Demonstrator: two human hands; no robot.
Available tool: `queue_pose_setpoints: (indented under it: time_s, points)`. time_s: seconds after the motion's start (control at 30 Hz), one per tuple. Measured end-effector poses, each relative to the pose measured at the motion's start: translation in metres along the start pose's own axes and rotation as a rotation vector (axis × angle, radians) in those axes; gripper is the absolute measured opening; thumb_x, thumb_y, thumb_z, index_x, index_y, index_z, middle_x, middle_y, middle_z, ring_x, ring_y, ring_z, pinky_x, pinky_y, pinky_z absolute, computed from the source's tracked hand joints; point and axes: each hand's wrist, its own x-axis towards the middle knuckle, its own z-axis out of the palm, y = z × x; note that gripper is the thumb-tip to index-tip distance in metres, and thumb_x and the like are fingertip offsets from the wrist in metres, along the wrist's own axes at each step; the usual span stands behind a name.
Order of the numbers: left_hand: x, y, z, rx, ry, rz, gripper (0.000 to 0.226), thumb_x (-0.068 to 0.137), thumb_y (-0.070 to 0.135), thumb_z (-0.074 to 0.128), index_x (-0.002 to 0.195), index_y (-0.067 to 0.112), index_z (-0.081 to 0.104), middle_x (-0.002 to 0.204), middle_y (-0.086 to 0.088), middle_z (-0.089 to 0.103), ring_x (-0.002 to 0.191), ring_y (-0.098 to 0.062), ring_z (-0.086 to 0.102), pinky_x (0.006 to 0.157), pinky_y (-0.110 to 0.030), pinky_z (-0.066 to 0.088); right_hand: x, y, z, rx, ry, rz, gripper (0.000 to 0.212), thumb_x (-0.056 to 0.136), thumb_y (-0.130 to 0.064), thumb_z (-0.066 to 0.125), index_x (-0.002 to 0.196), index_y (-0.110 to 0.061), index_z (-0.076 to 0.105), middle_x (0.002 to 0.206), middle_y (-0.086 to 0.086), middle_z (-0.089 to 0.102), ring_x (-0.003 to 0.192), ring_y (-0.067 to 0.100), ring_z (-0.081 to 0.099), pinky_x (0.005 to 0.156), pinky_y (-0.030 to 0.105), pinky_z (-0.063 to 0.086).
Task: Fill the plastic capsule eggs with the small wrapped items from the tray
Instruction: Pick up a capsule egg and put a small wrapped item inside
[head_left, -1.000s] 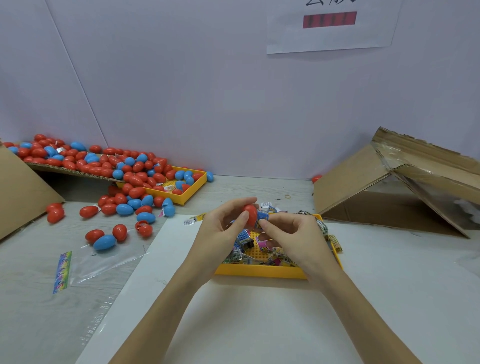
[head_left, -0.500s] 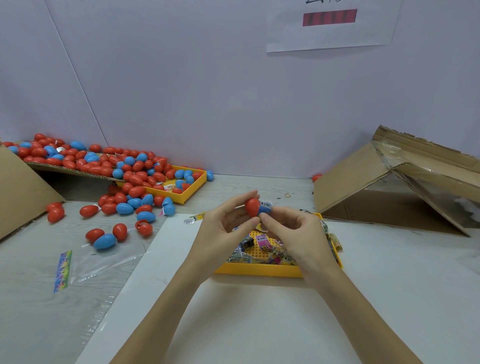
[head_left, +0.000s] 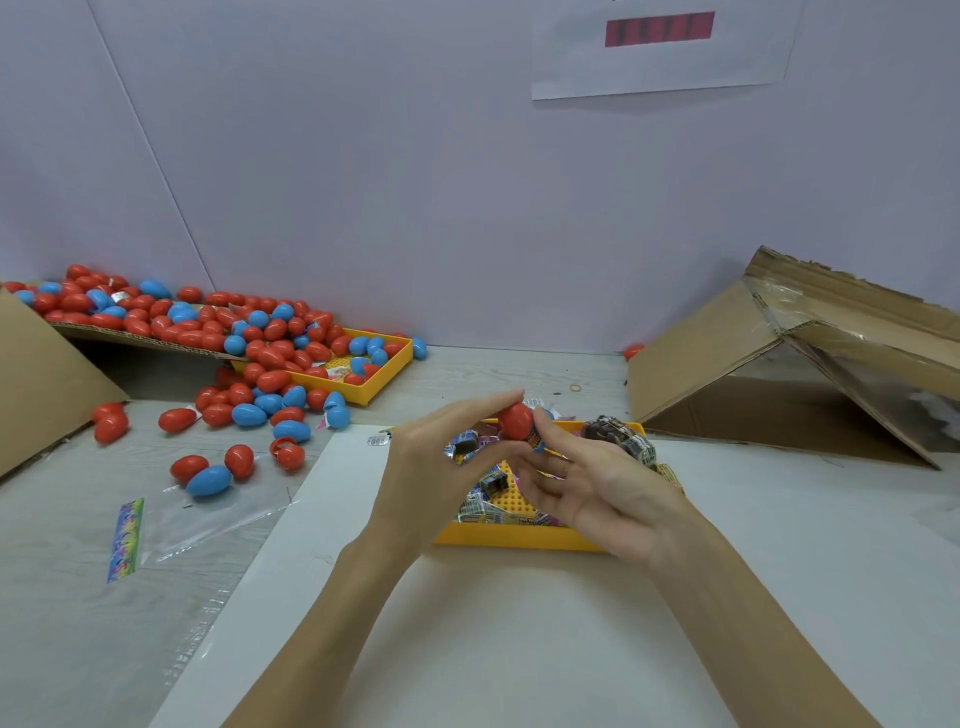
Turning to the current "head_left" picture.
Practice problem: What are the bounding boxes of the person's right hand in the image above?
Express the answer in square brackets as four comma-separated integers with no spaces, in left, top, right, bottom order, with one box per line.
[507,408,701,569]

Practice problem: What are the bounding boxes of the person's left hand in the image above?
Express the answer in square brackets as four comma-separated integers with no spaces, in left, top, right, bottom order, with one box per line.
[364,390,536,569]

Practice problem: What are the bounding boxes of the single red plastic egg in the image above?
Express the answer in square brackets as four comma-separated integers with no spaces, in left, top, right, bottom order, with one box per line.
[498,402,539,443]

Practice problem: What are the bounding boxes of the pile of plastic eggs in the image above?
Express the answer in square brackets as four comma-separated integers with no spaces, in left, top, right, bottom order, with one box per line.
[0,264,429,500]

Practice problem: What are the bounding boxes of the person's right forearm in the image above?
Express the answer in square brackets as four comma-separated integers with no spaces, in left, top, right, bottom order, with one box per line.
[648,510,884,728]

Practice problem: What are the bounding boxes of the yellow plastic tray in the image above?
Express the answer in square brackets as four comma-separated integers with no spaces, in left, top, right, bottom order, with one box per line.
[435,418,662,552]

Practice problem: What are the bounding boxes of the yellow tray under eggs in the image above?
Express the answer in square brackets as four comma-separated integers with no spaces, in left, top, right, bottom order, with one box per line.
[232,327,414,408]

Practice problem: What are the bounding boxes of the torn flattened cardboard box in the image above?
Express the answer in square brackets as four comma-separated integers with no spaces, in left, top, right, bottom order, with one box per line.
[625,246,960,470]

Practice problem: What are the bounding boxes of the clear bag with coloured label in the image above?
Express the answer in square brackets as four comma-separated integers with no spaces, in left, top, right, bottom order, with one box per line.
[105,474,294,584]

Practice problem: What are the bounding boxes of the brown cardboard sheet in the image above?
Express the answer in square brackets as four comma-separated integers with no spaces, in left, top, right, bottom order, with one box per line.
[52,322,234,362]

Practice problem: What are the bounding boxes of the white crumpled plastic scraps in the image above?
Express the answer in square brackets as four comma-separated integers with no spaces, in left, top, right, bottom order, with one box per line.
[922,387,960,444]

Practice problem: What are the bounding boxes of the tall brown cardboard box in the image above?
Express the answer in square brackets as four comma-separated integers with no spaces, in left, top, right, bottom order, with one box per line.
[0,288,131,479]

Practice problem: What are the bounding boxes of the white paper sign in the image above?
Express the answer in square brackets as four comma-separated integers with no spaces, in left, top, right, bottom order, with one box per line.
[529,0,807,102]

